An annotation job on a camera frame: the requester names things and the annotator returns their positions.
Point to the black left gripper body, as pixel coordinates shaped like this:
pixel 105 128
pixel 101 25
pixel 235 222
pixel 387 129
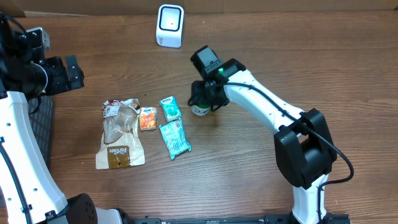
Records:
pixel 58 74

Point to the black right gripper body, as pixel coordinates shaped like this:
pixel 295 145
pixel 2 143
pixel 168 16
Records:
pixel 205 94

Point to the green lid jar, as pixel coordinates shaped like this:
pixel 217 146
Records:
pixel 200 110

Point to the small teal tissue packet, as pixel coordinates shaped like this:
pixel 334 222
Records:
pixel 170 108

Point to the teal snack packet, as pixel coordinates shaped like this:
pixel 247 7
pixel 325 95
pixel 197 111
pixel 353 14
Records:
pixel 173 135

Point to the orange tissue packet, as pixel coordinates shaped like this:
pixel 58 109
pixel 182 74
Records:
pixel 148 118

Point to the brown paper bread bag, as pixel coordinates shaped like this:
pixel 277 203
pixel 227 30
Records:
pixel 120 145

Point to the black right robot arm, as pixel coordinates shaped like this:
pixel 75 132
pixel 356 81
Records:
pixel 302 141

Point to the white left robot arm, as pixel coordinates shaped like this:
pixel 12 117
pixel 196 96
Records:
pixel 31 194

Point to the white barcode scanner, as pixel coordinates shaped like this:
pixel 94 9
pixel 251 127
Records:
pixel 169 27

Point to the grey plastic mesh basket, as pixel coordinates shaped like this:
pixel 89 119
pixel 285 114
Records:
pixel 42 126

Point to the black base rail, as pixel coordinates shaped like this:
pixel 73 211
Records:
pixel 266 219

